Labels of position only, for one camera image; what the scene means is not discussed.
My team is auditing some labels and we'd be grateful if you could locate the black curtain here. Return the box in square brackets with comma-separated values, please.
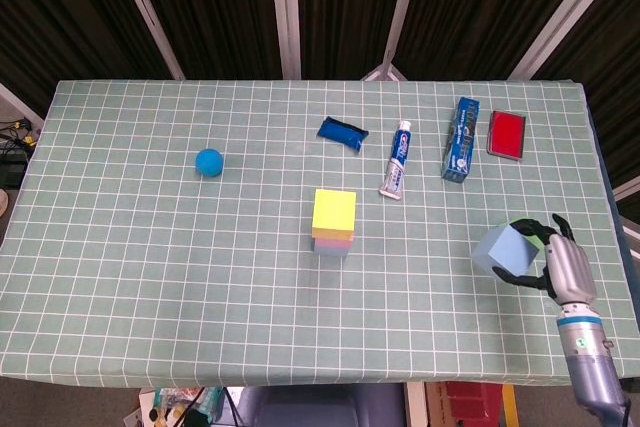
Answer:
[0, 0, 640, 193]

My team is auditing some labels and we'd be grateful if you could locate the blue toothpaste carton box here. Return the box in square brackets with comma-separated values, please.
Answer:
[440, 96, 482, 185]

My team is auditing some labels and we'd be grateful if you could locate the red flat box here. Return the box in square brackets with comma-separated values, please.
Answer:
[486, 109, 528, 163]

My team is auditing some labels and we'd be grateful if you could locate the yellow cube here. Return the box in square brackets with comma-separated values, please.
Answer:
[312, 188, 358, 241]

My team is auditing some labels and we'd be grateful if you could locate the dark blue plastic pouch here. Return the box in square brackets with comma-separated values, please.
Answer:
[316, 116, 370, 153]

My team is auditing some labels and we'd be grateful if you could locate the white table leg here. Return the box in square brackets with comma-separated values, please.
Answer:
[403, 381, 427, 427]

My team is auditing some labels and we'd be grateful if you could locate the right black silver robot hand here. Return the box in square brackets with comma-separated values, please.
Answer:
[492, 213, 599, 310]

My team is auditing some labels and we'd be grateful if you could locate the teal patterned bag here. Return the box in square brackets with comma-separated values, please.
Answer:
[149, 386, 225, 427]

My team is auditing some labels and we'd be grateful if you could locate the grey-blue chair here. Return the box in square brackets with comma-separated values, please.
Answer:
[233, 385, 407, 427]

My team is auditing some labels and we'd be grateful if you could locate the pink cube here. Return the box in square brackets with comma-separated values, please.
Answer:
[313, 235, 355, 251]

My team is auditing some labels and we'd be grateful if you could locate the white metal frame post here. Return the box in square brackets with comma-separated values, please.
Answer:
[267, 0, 304, 81]
[359, 0, 426, 82]
[108, 0, 186, 81]
[506, 0, 627, 81]

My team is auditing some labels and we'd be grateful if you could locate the blue ball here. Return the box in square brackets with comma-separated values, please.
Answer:
[194, 147, 225, 178]

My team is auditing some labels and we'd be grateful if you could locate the white blue toothpaste tube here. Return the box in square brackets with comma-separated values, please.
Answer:
[378, 120, 414, 202]

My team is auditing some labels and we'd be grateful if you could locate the green checked tablecloth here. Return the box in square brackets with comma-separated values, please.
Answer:
[0, 78, 632, 391]

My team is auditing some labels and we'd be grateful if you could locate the green cube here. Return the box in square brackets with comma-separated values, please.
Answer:
[508, 219, 547, 251]

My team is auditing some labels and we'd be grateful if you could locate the yellow black cable bundle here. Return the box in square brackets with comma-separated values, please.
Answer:
[0, 118, 42, 149]

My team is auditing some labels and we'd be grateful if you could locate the red plastic crate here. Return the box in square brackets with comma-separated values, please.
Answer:
[443, 381, 504, 421]

